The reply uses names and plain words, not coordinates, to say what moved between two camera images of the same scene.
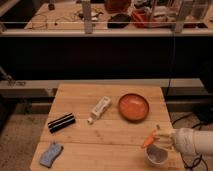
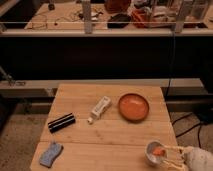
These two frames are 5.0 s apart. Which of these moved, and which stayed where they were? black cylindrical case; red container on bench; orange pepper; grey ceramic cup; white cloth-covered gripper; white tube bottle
Moved: white cloth-covered gripper; orange pepper
Stayed: white tube bottle; black cylindrical case; grey ceramic cup; red container on bench
